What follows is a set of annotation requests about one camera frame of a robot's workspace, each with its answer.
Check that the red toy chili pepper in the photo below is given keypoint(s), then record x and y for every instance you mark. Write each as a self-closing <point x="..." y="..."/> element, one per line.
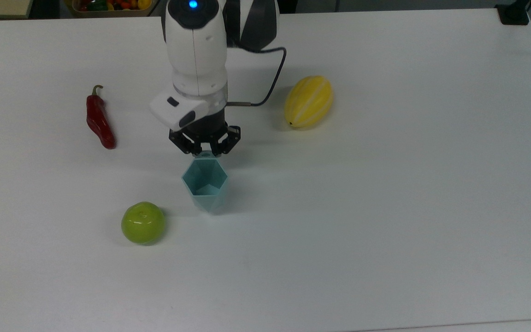
<point x="98" y="121"/>

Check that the white sensor box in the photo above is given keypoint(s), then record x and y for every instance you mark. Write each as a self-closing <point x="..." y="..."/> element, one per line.
<point x="175" y="110"/>

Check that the teal hexagonal plastic mug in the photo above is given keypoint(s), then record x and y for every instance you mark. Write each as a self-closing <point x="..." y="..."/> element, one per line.
<point x="204" y="186"/>

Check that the black stand base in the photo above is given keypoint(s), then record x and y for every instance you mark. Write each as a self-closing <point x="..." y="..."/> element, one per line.
<point x="513" y="13"/>

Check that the green toy apple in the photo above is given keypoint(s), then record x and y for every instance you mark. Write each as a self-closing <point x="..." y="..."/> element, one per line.
<point x="143" y="222"/>

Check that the yellow striped toy melon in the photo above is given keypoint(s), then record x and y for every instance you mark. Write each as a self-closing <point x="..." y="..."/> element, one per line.
<point x="308" y="101"/>

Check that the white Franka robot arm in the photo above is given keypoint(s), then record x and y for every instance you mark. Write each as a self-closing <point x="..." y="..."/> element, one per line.
<point x="196" y="50"/>

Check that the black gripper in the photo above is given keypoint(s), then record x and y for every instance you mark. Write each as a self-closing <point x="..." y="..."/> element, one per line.
<point x="208" y="127"/>

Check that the box of toy food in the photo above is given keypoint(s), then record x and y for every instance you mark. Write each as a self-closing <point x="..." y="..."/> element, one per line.
<point x="113" y="6"/>

